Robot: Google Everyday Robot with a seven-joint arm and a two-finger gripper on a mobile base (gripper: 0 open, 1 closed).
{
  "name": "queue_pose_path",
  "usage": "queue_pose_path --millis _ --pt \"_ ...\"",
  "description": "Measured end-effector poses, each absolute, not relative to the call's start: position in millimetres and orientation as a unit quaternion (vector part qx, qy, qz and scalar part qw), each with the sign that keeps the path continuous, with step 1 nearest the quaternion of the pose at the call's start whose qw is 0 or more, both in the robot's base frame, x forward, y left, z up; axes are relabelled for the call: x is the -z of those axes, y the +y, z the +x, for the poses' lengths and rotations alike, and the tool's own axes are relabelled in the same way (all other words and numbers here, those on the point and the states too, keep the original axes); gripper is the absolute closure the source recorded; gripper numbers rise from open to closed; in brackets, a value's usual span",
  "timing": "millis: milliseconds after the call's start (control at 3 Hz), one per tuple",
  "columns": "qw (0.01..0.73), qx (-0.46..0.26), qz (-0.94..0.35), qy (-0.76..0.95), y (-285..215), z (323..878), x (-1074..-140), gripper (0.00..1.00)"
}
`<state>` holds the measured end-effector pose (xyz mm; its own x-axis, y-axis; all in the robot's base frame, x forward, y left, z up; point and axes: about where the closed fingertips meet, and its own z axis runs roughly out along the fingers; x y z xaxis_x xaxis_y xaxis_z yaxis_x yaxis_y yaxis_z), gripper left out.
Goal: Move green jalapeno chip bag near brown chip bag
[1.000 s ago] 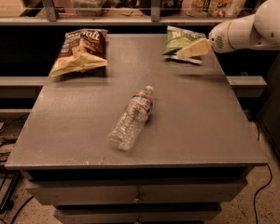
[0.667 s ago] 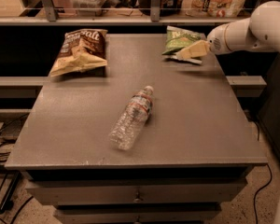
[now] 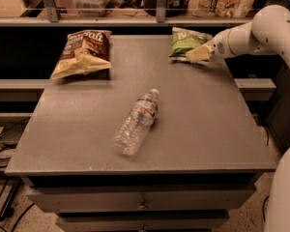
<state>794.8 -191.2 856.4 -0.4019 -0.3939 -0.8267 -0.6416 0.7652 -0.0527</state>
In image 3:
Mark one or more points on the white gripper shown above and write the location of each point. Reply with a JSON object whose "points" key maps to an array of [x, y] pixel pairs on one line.
{"points": [[217, 47]]}

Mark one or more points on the green jalapeno chip bag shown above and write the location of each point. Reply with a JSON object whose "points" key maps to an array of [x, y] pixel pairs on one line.
{"points": [[184, 40]]}

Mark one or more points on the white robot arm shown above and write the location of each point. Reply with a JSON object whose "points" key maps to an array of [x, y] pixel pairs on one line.
{"points": [[267, 33]]}

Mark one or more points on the colourful snack bag on shelf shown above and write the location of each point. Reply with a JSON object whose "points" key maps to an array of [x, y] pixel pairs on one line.
{"points": [[222, 8]]}

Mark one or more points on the brown chip bag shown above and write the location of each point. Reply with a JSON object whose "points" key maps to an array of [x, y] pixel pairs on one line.
{"points": [[85, 52]]}

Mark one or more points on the clear plastic water bottle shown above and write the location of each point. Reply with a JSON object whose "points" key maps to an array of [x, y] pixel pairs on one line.
{"points": [[134, 129]]}

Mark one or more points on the grey cabinet drawer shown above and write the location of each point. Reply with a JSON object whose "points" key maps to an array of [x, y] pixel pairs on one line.
{"points": [[137, 222], [135, 199]]}

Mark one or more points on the lower grey cabinet drawer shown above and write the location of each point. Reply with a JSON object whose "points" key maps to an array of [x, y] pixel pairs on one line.
{"points": [[137, 222]]}

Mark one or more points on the metal shelf rail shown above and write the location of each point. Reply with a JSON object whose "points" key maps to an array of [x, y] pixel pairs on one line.
{"points": [[64, 13]]}

